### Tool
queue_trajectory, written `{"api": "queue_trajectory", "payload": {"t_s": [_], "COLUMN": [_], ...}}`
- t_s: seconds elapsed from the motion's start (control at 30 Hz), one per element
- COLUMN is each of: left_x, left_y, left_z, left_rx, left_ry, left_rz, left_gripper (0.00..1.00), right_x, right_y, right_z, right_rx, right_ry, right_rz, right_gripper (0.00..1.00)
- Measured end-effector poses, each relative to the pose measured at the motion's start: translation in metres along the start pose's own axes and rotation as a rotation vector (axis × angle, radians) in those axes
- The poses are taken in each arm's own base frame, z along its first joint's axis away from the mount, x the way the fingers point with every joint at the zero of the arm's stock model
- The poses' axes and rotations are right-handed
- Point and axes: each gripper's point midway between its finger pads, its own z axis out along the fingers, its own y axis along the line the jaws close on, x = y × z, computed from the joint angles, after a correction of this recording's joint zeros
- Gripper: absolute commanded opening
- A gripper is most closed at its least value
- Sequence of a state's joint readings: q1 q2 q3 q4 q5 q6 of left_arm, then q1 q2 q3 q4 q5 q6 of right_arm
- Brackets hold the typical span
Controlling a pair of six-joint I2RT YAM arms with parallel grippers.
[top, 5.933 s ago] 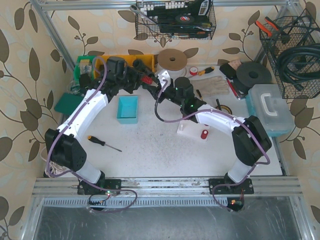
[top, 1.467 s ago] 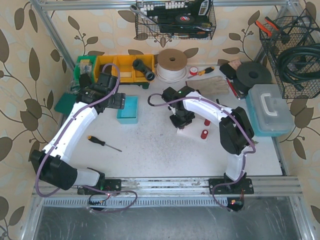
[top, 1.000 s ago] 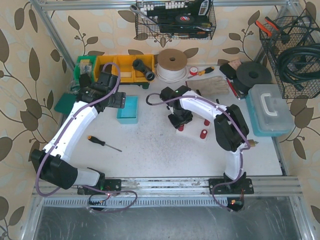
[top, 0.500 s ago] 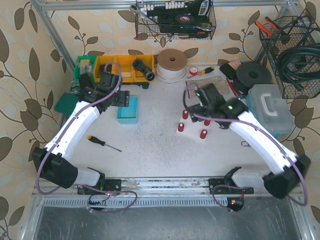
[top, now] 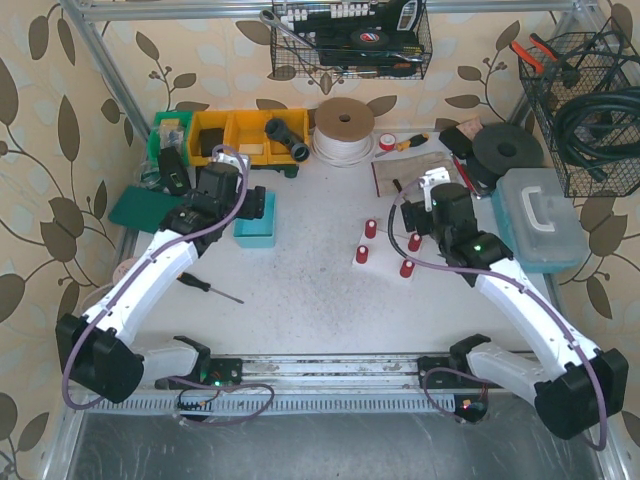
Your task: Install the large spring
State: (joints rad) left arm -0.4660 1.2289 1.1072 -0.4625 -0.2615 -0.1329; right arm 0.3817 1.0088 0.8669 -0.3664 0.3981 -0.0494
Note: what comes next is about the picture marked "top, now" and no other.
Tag red utility knife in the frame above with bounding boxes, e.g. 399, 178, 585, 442
451, 154, 482, 199

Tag black long screwdriver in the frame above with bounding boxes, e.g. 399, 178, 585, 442
177, 272, 244, 304

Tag red white tape roll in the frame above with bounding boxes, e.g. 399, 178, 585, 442
378, 133, 396, 152

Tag right wire basket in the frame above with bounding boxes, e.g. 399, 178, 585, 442
517, 29, 639, 198

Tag teal plastic tray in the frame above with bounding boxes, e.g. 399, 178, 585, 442
233, 191, 276, 249

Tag pink round power strip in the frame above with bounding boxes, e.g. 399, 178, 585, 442
112, 257, 137, 285

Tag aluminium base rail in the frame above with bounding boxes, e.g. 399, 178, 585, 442
64, 351, 609, 416

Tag black sponge block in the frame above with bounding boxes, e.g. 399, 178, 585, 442
439, 126, 473, 160

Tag wire basket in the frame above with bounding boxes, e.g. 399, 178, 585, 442
259, 1, 432, 84
517, 29, 639, 198

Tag green bin rack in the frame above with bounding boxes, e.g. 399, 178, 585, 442
251, 165, 299, 179

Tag white peg base plate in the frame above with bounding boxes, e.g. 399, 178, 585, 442
352, 222, 414, 284

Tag black handheld meter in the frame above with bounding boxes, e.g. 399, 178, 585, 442
157, 147, 191, 196

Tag orange handled pliers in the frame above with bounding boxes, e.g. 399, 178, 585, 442
509, 33, 560, 75

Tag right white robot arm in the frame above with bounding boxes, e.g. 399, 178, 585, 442
387, 167, 629, 452

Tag small red spring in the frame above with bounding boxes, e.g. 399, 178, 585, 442
355, 245, 369, 265

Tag yellow storage bins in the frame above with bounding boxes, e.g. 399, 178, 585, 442
186, 108, 310, 167

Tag black disc spool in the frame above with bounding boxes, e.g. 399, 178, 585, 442
466, 123, 544, 188

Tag centre wire basket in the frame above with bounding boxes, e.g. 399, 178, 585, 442
259, 1, 432, 84

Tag white hose coil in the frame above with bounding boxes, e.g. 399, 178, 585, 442
312, 97, 376, 169

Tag black coiled cable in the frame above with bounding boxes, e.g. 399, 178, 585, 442
553, 30, 640, 171

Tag grey pipe fitting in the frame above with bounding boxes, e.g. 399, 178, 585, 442
264, 118, 310, 163

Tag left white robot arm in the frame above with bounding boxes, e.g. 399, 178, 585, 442
55, 145, 264, 410

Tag clear teal toolbox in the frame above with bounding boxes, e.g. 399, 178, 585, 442
491, 168, 589, 274

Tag green storage bin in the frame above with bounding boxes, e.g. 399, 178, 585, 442
147, 111, 193, 164

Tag black box in bin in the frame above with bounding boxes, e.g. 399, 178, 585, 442
198, 128, 224, 158

